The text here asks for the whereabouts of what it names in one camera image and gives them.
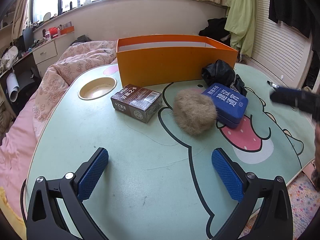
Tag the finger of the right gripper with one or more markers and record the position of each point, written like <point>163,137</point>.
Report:
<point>307,102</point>

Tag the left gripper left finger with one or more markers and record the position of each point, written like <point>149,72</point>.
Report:
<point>45,219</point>

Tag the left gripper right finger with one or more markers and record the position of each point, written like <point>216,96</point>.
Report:
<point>274,219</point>

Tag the blue tin box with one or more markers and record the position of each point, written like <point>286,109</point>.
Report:
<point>230,105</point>

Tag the black fabric pouch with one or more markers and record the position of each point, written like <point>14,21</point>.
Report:
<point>222,73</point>

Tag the brown fur scrunchie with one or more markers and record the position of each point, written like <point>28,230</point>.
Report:
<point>194,112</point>

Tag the brown tea carton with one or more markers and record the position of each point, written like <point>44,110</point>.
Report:
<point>137,102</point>

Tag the black hanging garment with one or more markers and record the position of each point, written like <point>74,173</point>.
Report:
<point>294,13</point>

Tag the green hanging garment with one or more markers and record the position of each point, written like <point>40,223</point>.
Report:
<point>241,16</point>

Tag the black clothes pile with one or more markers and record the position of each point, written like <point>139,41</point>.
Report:
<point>216,30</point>

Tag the rolled white paper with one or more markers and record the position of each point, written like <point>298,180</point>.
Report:
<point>12,87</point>

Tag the orange cardboard box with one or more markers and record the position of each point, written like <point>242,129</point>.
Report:
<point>158,59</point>

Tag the white drawer cabinet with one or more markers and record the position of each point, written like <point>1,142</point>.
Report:
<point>49,53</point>

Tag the pink floral quilt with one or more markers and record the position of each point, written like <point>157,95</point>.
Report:
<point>59,76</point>

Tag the black monitor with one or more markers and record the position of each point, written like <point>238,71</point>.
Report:
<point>28,38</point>

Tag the red container on desk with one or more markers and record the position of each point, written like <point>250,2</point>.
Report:
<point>53,32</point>

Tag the orange desk organizer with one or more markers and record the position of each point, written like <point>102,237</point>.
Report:
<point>67,30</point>

